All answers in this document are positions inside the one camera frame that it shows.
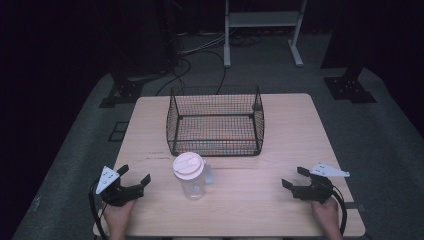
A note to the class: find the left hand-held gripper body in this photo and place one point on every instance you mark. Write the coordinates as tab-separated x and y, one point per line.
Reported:
121	194

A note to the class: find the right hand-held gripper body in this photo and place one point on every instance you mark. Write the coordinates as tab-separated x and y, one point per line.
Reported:
316	190

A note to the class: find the person's left hand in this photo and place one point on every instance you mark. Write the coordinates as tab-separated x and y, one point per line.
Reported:
117	216

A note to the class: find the person's right hand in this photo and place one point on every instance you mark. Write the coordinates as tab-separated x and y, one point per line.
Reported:
327	216

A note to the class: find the clear cup with pink lid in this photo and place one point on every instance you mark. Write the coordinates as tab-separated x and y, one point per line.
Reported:
190	176

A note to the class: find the black stand base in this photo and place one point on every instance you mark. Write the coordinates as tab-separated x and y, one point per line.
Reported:
350	88
121	91

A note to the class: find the black rectangular floor frame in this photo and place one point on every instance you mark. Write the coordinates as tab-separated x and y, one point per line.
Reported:
119	131

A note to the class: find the white metal table frame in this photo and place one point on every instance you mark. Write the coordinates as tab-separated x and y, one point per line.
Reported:
263	19

